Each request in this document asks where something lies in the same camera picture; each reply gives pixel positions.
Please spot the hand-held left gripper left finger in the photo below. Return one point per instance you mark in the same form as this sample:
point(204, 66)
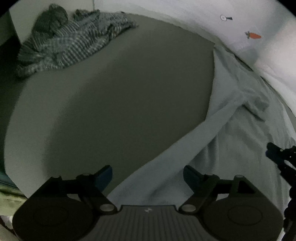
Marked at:
point(104, 177)

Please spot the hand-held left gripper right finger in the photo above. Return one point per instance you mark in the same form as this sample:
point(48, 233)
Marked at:
point(190, 177)

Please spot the light blue printed garment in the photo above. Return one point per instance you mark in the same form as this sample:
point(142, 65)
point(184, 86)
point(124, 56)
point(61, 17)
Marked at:
point(242, 143)

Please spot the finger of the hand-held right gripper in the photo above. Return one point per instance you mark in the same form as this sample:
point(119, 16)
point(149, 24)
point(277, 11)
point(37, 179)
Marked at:
point(277, 154)

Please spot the carrot printed sheet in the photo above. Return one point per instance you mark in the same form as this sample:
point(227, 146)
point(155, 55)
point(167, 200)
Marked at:
point(254, 23)

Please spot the checked shirt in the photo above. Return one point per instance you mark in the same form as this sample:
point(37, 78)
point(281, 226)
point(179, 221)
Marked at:
point(69, 46)

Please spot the white board panel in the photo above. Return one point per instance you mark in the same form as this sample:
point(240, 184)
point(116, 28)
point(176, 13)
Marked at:
point(27, 14)

